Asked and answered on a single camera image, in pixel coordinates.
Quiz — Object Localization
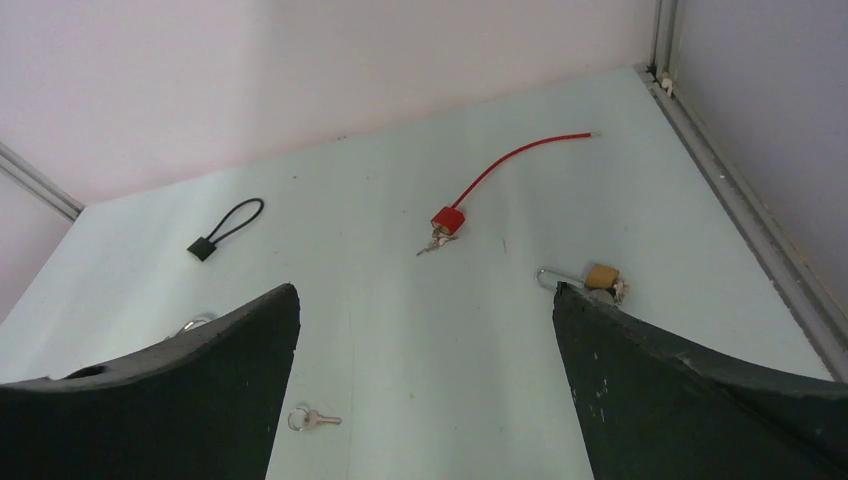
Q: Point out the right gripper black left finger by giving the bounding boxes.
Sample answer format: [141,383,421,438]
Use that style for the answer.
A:
[1,284,300,479]

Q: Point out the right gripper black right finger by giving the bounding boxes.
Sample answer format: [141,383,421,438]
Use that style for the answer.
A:
[553,283,847,479]

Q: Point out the large brass padlock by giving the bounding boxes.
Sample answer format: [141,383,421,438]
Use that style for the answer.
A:
[167,314,216,339]

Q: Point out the silver key with ring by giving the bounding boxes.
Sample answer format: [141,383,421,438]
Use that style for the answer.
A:
[286,407,343,432]

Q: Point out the black cable padlock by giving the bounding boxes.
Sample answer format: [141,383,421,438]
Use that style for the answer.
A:
[186,197,266,262]

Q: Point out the keys on small padlock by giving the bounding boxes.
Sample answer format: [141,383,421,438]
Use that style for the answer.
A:
[613,278,630,305]

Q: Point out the keys in red padlock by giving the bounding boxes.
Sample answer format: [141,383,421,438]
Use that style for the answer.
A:
[416,227,457,256]

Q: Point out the aluminium frame rail right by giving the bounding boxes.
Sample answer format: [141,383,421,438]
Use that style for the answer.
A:
[636,1,847,383]

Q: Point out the aluminium frame rail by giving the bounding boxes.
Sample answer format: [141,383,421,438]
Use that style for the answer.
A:
[1,143,84,222]
[636,1,847,383]

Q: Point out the red cable padlock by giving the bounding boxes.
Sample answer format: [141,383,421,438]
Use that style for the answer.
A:
[430,132,600,236]

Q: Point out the aluminium frame rail left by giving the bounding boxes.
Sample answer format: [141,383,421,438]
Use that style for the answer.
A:
[1,143,84,222]

